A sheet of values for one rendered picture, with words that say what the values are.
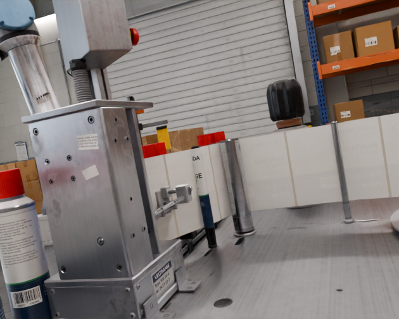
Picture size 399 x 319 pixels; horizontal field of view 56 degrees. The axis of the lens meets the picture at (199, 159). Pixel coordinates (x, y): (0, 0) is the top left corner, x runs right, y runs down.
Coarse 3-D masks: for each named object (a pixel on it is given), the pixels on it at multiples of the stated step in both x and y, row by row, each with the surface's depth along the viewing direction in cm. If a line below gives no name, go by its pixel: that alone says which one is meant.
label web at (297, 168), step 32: (320, 128) 70; (160, 160) 64; (192, 160) 69; (256, 160) 74; (288, 160) 72; (320, 160) 71; (192, 192) 68; (224, 192) 74; (256, 192) 75; (288, 192) 73; (320, 192) 71; (352, 192) 69; (160, 224) 63; (192, 224) 68
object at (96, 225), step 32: (32, 128) 44; (64, 128) 43; (96, 128) 41; (128, 128) 46; (64, 160) 43; (96, 160) 42; (128, 160) 45; (64, 192) 44; (96, 192) 42; (128, 192) 44; (64, 224) 45; (96, 224) 43; (128, 224) 43; (64, 256) 45; (96, 256) 44; (128, 256) 42; (160, 256) 49; (64, 288) 46; (96, 288) 44; (128, 288) 42; (160, 288) 48
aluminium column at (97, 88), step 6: (90, 72) 91; (96, 72) 90; (102, 72) 92; (90, 78) 92; (96, 78) 90; (90, 84) 91; (96, 84) 90; (102, 84) 91; (108, 84) 94; (90, 90) 91; (96, 90) 90; (102, 90) 91; (108, 90) 93; (96, 96) 90; (102, 96) 90; (108, 96) 93
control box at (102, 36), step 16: (64, 0) 80; (80, 0) 74; (96, 0) 76; (112, 0) 78; (64, 16) 82; (80, 16) 75; (96, 16) 76; (112, 16) 77; (64, 32) 84; (80, 32) 76; (96, 32) 75; (112, 32) 77; (128, 32) 80; (64, 48) 86; (80, 48) 78; (96, 48) 75; (112, 48) 77; (128, 48) 79; (96, 64) 86
